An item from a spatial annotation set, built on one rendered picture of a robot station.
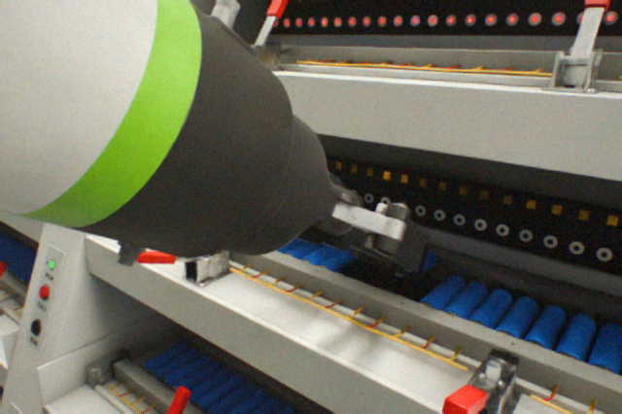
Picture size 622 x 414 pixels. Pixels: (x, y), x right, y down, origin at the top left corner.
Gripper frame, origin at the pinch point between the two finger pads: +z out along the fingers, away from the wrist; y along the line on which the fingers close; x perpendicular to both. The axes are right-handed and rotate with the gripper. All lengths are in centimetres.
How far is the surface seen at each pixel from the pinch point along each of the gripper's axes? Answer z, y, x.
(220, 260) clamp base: -2.2, 15.1, 5.8
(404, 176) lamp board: 8.2, 5.0, -8.4
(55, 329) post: -2.8, 35.1, 20.3
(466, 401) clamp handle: -9.5, -10.8, 6.8
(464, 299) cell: 4.2, -5.5, 1.7
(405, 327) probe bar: -0.2, -3.2, 5.2
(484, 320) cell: 2.6, -7.8, 2.7
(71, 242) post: -4.4, 36.3, 10.3
